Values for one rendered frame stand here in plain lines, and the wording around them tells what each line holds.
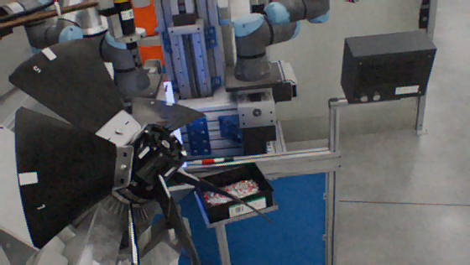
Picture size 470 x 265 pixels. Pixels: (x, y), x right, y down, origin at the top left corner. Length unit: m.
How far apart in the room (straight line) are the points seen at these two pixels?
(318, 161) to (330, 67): 1.52
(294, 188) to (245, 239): 0.31
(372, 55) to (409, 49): 0.12
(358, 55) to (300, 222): 0.71
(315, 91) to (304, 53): 0.30
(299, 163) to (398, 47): 0.51
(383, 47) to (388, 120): 1.94
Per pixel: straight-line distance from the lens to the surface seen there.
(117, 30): 0.93
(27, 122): 0.74
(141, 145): 0.91
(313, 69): 2.96
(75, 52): 1.07
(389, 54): 1.36
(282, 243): 1.78
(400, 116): 3.31
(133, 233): 0.91
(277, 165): 1.51
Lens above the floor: 1.69
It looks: 29 degrees down
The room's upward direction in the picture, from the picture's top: 7 degrees counter-clockwise
